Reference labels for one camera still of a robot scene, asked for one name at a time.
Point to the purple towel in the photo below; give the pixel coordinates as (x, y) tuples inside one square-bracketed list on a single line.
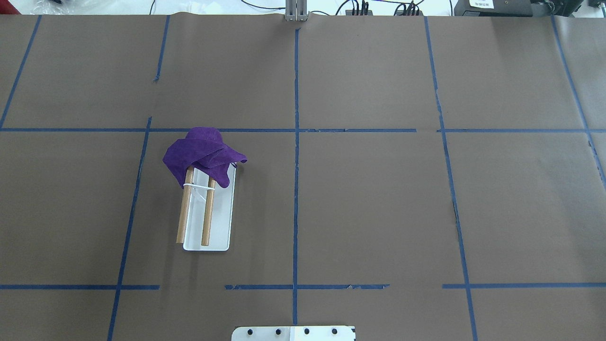
[(203, 148)]

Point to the inner wooden rack rod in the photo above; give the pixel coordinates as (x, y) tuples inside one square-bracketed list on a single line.
[(208, 212)]

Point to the wooden rack rod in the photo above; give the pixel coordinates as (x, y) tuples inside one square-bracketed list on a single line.
[(185, 206), (208, 212)]

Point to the white towel rack base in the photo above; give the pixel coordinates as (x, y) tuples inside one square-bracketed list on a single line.
[(221, 219)]

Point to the outer wooden rack rod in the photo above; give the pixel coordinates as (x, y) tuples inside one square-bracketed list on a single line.
[(185, 206)]

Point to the black power strip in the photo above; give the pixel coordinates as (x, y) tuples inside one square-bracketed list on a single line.
[(359, 12)]

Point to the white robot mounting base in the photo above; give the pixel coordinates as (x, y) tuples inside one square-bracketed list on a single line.
[(295, 333)]

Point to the black control box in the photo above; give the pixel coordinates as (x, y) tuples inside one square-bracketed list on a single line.
[(503, 8)]

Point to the grey aluminium frame post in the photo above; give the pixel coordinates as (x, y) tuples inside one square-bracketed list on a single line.
[(296, 10)]

